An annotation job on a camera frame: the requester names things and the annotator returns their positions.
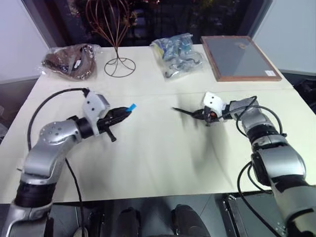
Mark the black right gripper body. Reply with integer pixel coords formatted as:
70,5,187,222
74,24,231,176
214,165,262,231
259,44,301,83
195,107,223,127

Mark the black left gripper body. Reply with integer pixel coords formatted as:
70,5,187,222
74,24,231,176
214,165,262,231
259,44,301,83
97,108,118,144

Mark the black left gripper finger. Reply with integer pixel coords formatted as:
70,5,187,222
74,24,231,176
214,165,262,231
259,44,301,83
110,111,131,125
112,106,130,117

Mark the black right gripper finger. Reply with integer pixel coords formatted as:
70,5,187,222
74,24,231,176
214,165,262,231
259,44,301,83
189,111,207,122
171,106,198,117

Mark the clear bag of blue items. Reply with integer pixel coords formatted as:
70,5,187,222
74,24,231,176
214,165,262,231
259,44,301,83
150,33,206,81

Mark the wooden framed glass panel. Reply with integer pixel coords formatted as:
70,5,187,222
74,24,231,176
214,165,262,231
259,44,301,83
200,35,283,82

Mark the brown bag in plastic wrap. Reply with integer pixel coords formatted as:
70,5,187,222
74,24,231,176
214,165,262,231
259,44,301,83
39,43,102,80

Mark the dark rounded shape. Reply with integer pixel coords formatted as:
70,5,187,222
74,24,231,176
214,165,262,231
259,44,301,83
171,204,207,237

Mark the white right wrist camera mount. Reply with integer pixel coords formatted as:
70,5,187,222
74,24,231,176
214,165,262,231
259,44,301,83
202,91,230,122

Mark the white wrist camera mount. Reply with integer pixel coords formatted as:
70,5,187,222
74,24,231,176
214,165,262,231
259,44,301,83
202,91,230,122
81,90,111,136

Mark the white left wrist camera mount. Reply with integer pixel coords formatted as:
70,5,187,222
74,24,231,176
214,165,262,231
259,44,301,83
81,90,111,136

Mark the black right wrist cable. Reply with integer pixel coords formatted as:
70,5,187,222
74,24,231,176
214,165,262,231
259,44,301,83
221,96,288,138

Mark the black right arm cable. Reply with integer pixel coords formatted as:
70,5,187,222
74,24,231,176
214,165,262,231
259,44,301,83
237,161,275,208

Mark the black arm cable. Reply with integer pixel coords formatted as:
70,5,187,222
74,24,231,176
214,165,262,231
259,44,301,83
27,87,91,229
237,161,275,208

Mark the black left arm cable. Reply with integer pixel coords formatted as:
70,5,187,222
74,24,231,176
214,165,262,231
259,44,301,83
27,87,91,229

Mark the copper wire stand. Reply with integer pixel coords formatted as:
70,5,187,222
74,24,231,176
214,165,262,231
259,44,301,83
85,0,138,78

